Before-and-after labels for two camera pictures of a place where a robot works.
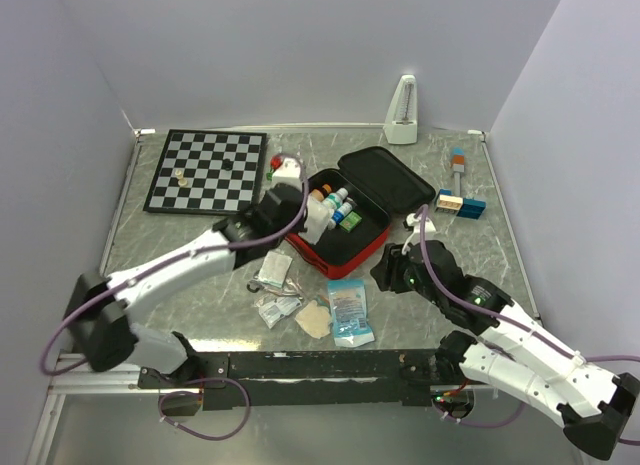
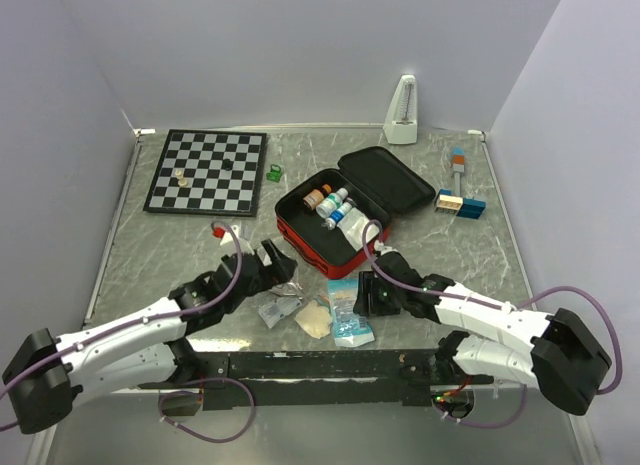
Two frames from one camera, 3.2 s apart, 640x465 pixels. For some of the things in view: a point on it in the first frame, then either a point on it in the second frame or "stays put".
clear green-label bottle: (335, 199) stays put
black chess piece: (227, 164) stays put
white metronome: (401, 123) stays put
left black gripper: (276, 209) → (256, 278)
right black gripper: (391, 264) → (368, 282)
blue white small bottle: (339, 214) stays put
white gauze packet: (318, 218) → (352, 226)
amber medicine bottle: (319, 194) stays put
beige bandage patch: (315, 320) stays put
